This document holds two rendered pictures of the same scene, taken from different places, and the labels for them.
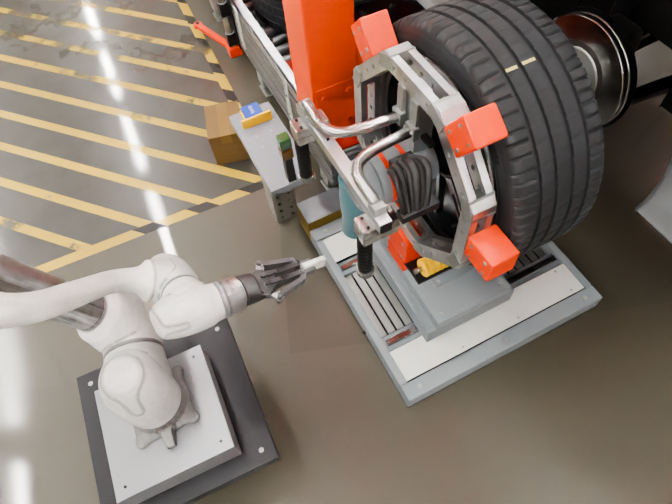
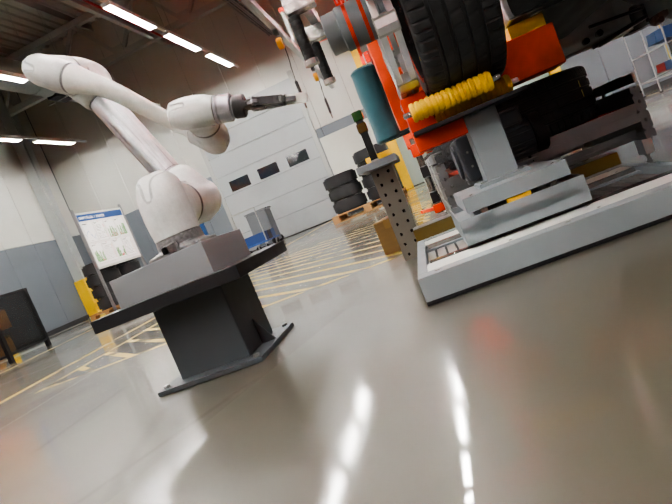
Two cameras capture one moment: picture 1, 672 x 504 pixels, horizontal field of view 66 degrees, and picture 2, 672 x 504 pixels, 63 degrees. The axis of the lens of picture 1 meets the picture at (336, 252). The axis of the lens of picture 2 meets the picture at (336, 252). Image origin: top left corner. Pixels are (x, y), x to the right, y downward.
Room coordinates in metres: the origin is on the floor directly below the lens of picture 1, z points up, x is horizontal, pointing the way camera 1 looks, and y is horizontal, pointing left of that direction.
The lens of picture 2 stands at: (-0.83, -0.82, 0.35)
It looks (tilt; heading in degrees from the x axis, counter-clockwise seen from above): 5 degrees down; 32
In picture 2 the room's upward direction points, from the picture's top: 22 degrees counter-clockwise
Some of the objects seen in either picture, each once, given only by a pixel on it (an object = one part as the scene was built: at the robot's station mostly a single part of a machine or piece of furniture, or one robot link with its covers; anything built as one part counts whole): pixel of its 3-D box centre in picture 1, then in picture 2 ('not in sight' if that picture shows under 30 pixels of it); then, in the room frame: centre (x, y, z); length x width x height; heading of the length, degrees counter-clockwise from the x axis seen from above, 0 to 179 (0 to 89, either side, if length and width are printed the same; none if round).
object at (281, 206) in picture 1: (276, 180); (399, 212); (1.43, 0.21, 0.21); 0.10 x 0.10 x 0.42; 21
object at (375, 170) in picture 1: (389, 172); (357, 22); (0.86, -0.16, 0.85); 0.21 x 0.14 x 0.14; 111
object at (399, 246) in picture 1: (417, 236); (432, 118); (0.90, -0.26, 0.48); 0.16 x 0.12 x 0.17; 111
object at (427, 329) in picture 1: (432, 263); (509, 205); (0.99, -0.36, 0.13); 0.50 x 0.36 x 0.10; 21
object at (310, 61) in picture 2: (364, 254); (302, 39); (0.64, -0.07, 0.83); 0.04 x 0.04 x 0.16
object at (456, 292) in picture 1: (446, 247); (491, 150); (0.94, -0.38, 0.32); 0.40 x 0.30 x 0.28; 21
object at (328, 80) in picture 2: (303, 158); (322, 62); (0.95, 0.06, 0.83); 0.04 x 0.04 x 0.16
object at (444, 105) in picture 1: (414, 161); (378, 12); (0.88, -0.22, 0.85); 0.54 x 0.07 x 0.54; 21
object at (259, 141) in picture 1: (270, 146); (379, 164); (1.40, 0.20, 0.44); 0.43 x 0.17 x 0.03; 21
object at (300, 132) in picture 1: (310, 127); (319, 31); (0.97, 0.03, 0.93); 0.09 x 0.05 x 0.05; 111
